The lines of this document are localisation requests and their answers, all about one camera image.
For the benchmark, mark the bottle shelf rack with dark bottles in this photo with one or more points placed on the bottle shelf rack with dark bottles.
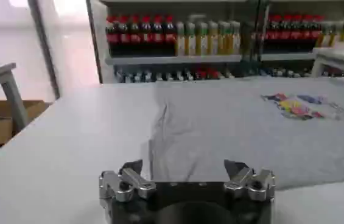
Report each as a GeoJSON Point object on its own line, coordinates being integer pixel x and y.
{"type": "Point", "coordinates": [171, 39]}

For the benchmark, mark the grey printed shirt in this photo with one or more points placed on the grey printed shirt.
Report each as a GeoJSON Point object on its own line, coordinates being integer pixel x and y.
{"type": "Point", "coordinates": [220, 131]}

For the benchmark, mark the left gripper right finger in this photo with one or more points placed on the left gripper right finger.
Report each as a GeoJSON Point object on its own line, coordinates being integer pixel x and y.
{"type": "Point", "coordinates": [247, 184]}

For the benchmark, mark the dark window frame post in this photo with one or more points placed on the dark window frame post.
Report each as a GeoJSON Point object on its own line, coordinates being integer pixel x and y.
{"type": "Point", "coordinates": [45, 51]}

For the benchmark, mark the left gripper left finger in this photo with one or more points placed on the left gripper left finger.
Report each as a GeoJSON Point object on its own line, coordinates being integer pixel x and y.
{"type": "Point", "coordinates": [129, 182]}

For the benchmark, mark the white desk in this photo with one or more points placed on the white desk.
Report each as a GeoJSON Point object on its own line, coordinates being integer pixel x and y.
{"type": "Point", "coordinates": [342, 58]}

